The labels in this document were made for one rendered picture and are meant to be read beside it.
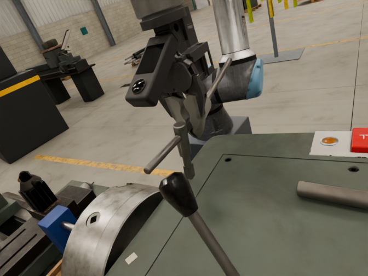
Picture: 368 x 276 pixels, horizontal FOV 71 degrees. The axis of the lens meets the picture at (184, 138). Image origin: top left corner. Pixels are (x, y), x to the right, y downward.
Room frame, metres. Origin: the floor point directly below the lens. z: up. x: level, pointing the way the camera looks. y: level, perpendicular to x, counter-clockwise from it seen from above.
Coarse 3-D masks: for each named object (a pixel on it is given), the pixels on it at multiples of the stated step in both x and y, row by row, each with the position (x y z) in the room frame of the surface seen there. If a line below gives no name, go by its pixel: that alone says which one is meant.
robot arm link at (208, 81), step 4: (208, 64) 0.86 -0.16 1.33; (216, 68) 0.82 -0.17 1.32; (208, 76) 0.80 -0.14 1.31; (212, 76) 0.79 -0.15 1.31; (204, 80) 0.79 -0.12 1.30; (208, 80) 0.79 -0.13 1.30; (212, 80) 0.78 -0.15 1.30; (208, 84) 0.78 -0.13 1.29; (208, 88) 0.78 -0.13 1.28; (216, 92) 0.77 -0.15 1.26; (212, 96) 0.78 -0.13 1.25; (216, 96) 0.77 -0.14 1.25; (212, 100) 0.78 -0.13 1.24; (216, 100) 0.78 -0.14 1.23; (220, 100) 0.77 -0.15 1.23; (212, 104) 0.79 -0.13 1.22; (216, 104) 0.80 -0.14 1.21; (220, 104) 0.81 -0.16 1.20; (212, 108) 0.79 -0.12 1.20
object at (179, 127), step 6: (174, 126) 0.38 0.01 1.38; (180, 126) 0.38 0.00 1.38; (174, 132) 0.39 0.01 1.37; (180, 132) 0.38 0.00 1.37; (186, 132) 0.38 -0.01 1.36; (186, 138) 0.38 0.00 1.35; (180, 144) 0.38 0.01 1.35; (186, 144) 0.38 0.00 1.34; (180, 150) 0.38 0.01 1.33; (186, 150) 0.38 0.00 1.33; (180, 156) 0.39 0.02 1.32; (186, 156) 0.38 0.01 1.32; (186, 162) 0.39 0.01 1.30; (186, 168) 0.39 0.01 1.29; (192, 168) 0.39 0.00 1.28; (186, 174) 0.39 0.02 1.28; (192, 174) 0.39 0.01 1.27
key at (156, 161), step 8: (224, 64) 0.55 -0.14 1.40; (224, 72) 0.52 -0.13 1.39; (216, 80) 0.50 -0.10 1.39; (216, 88) 0.49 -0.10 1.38; (208, 96) 0.47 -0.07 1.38; (176, 136) 0.38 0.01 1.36; (168, 144) 0.36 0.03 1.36; (176, 144) 0.37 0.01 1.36; (160, 152) 0.34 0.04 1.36; (168, 152) 0.35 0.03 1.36; (152, 160) 0.33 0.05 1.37; (160, 160) 0.33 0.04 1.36; (144, 168) 0.32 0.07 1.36; (152, 168) 0.32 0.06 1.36
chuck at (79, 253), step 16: (112, 192) 0.48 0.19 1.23; (128, 192) 0.47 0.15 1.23; (96, 208) 0.44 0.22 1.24; (112, 208) 0.42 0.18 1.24; (80, 224) 0.42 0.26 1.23; (96, 224) 0.40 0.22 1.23; (80, 240) 0.39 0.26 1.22; (96, 240) 0.37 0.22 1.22; (64, 256) 0.39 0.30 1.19; (80, 256) 0.36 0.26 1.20; (64, 272) 0.37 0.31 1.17; (80, 272) 0.34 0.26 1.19
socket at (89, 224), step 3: (96, 213) 0.43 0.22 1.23; (99, 213) 0.43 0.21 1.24; (90, 216) 0.43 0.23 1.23; (93, 216) 0.43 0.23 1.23; (96, 216) 0.43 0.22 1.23; (99, 216) 0.42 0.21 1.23; (90, 219) 0.42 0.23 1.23; (93, 219) 0.43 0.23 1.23; (96, 219) 0.41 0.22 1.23; (87, 222) 0.42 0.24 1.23; (90, 222) 0.42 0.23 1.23; (93, 222) 0.41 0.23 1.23; (96, 222) 0.41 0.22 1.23; (87, 225) 0.41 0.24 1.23; (90, 225) 0.41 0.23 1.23; (93, 225) 0.40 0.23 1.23
